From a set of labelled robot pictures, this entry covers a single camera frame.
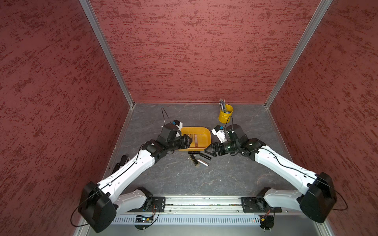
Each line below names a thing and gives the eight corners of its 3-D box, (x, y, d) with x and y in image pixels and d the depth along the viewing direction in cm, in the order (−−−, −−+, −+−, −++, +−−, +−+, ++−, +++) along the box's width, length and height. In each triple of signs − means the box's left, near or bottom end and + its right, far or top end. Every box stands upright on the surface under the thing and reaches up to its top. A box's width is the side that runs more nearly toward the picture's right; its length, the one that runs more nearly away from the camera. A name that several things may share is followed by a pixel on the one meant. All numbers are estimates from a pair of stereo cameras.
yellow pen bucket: (217, 119, 112) (219, 110, 104) (225, 112, 117) (227, 103, 109) (225, 125, 109) (228, 116, 101) (233, 117, 114) (236, 108, 106)
